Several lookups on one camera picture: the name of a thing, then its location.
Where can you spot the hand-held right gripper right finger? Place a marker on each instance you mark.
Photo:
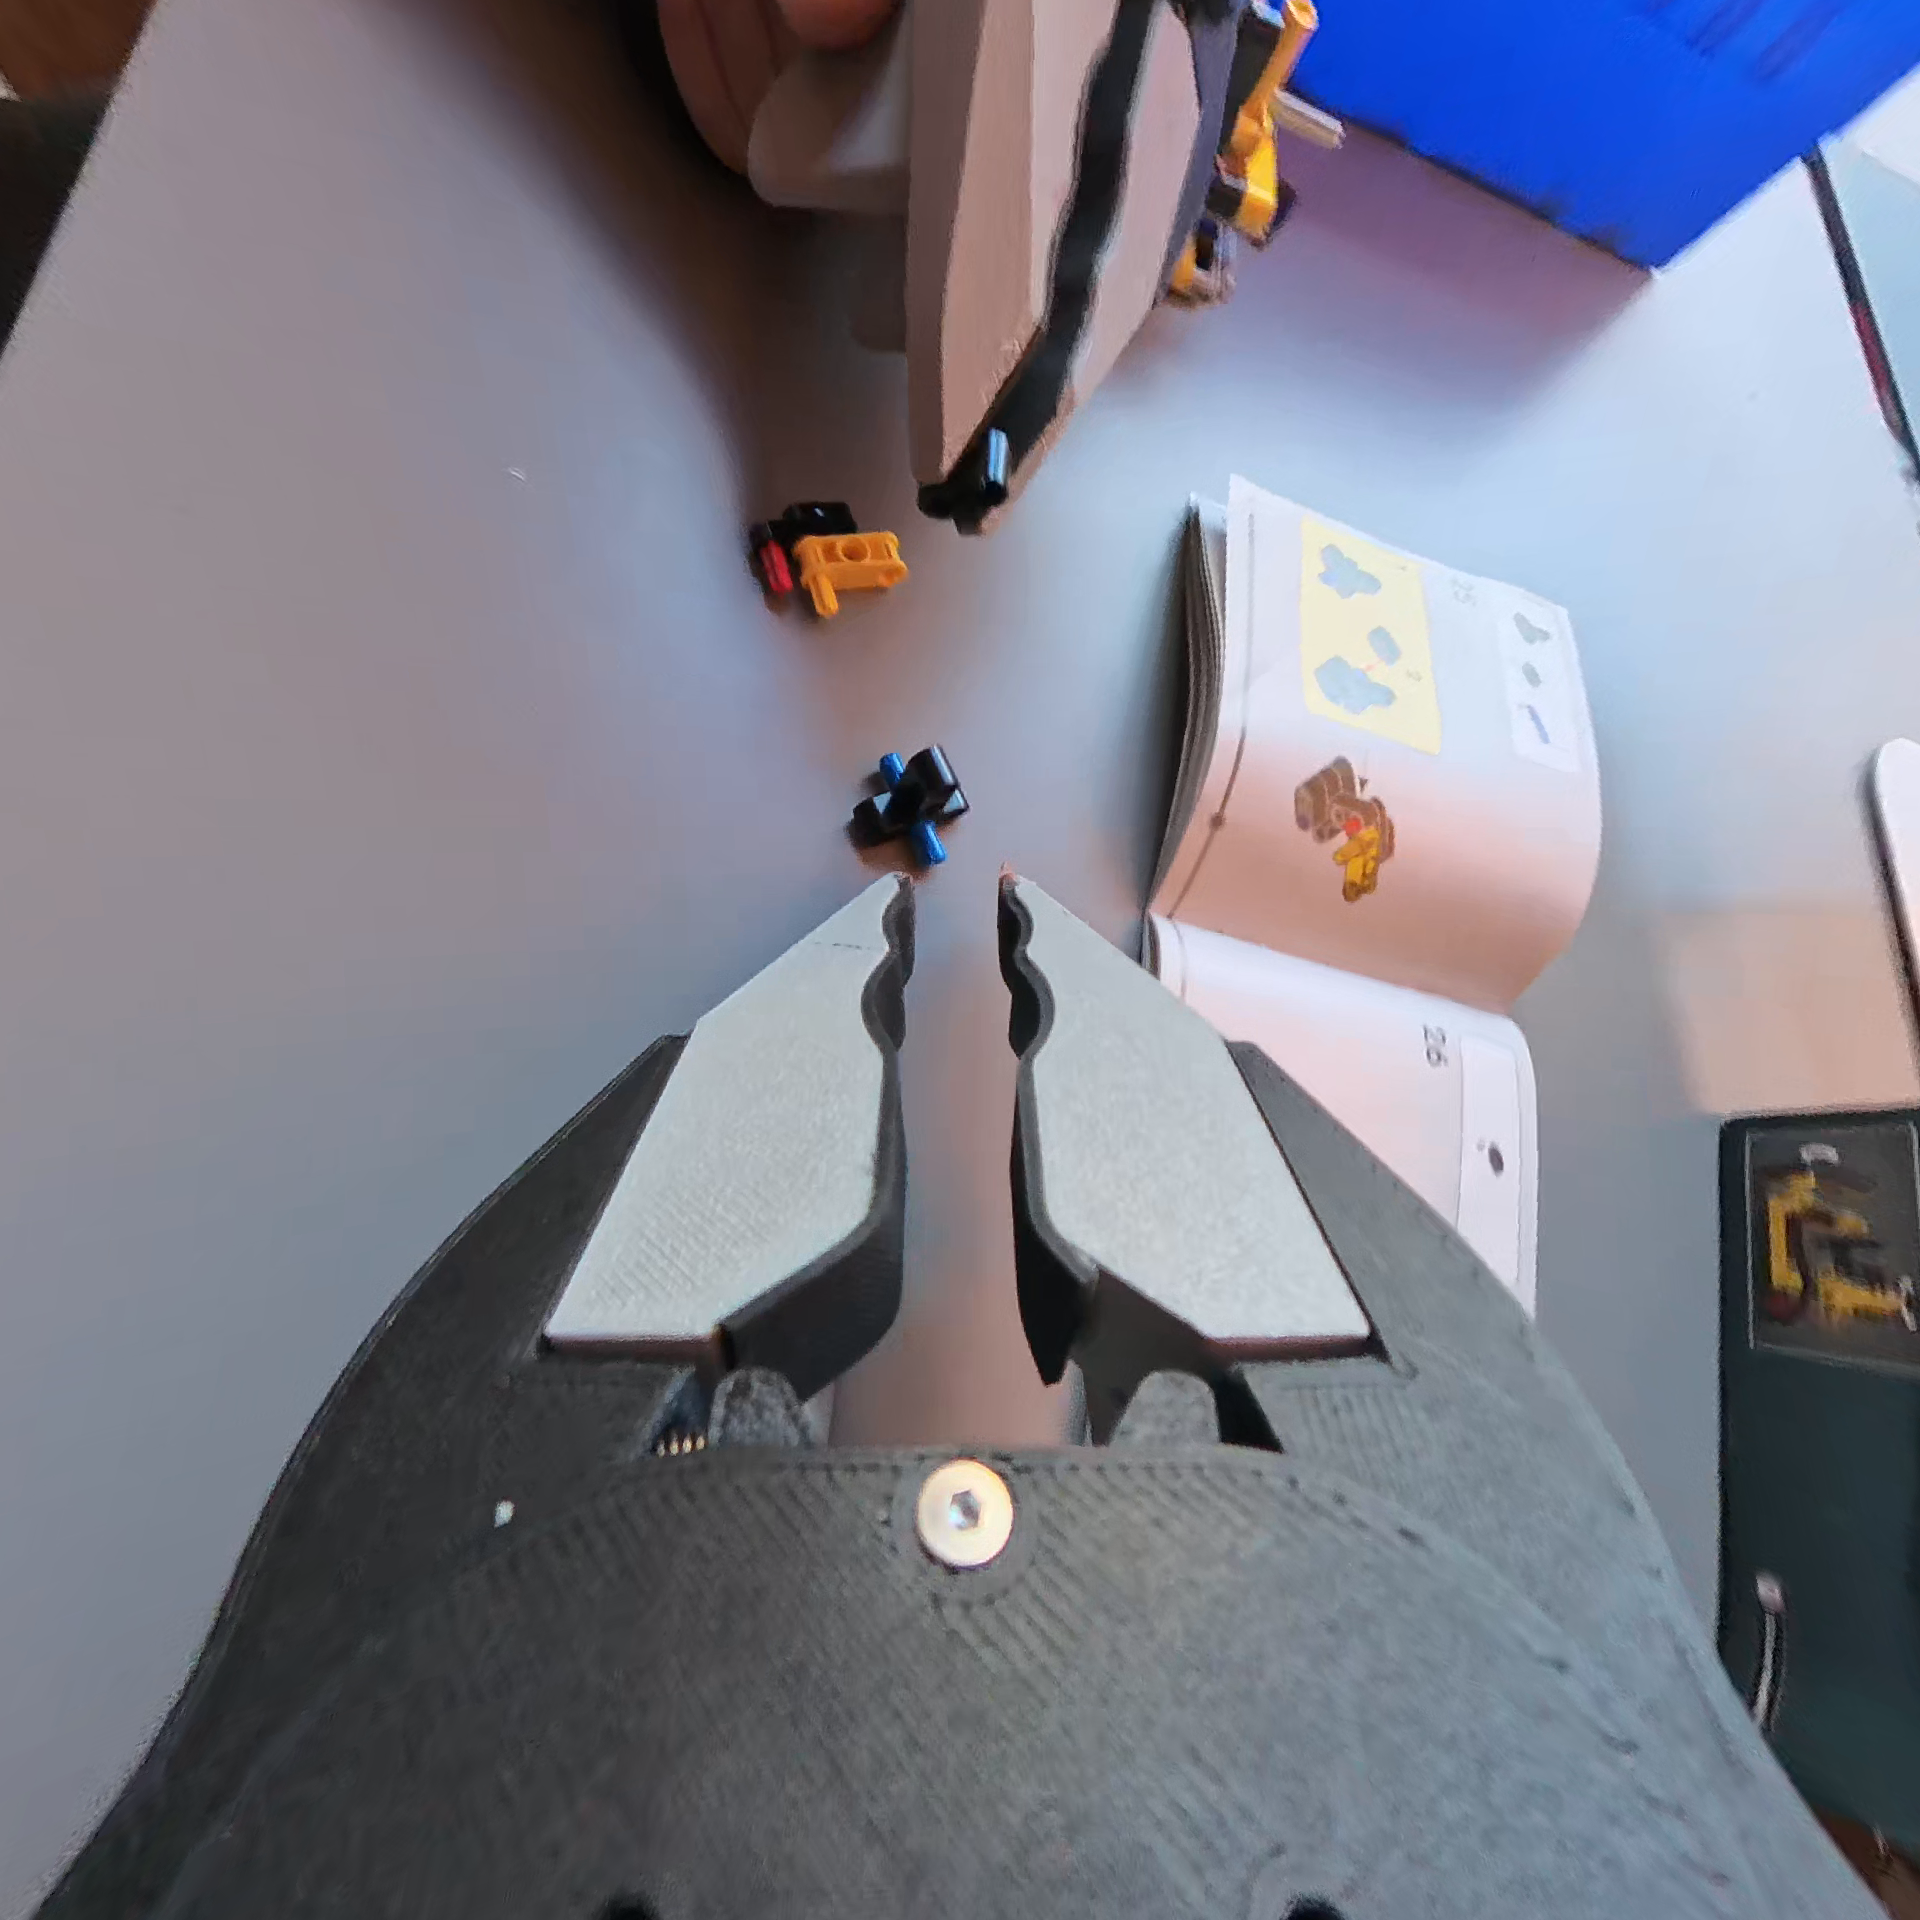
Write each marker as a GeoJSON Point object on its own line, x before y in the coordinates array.
{"type": "Point", "coordinates": [1170, 1140]}

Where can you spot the person's left hand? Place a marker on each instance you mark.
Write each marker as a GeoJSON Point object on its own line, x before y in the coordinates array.
{"type": "Point", "coordinates": [720, 60]}

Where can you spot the black lego piece blue pin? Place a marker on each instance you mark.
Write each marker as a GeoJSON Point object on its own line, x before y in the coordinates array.
{"type": "Point", "coordinates": [914, 803]}

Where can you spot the open lego instruction booklet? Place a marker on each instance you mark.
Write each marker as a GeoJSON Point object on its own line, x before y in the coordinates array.
{"type": "Point", "coordinates": [1381, 887]}

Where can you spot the grey panel with black edge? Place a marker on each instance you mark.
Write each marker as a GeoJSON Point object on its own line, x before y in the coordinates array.
{"type": "Point", "coordinates": [1883, 254]}

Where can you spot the blue plastic bin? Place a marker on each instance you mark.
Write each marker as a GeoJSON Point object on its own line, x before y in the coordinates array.
{"type": "Point", "coordinates": [1592, 106]}

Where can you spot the person's dark clothing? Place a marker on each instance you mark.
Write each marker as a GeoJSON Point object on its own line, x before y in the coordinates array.
{"type": "Point", "coordinates": [37, 210]}

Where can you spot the small black lego piece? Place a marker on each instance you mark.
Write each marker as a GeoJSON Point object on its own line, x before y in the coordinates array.
{"type": "Point", "coordinates": [969, 480]}

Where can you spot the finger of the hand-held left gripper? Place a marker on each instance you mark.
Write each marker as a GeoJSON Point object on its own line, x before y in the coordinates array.
{"type": "Point", "coordinates": [992, 193]}
{"type": "Point", "coordinates": [1165, 133]}

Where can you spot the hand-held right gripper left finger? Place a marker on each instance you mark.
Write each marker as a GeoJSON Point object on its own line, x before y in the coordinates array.
{"type": "Point", "coordinates": [749, 1140]}

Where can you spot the dark lego set box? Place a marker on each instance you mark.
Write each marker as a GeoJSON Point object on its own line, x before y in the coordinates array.
{"type": "Point", "coordinates": [1825, 1423]}

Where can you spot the yellow lego vehicle model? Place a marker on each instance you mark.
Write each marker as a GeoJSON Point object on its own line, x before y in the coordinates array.
{"type": "Point", "coordinates": [1251, 133]}

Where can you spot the yellow black red lego assembly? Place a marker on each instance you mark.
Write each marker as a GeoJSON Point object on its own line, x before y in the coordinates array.
{"type": "Point", "coordinates": [840, 559]}

